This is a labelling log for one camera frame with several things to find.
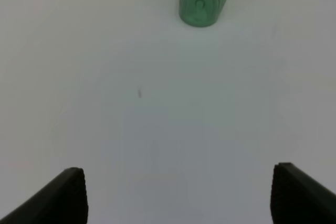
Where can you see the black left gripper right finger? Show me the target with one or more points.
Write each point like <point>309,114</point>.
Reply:
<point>298,198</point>

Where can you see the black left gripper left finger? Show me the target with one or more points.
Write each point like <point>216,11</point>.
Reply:
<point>62,200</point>

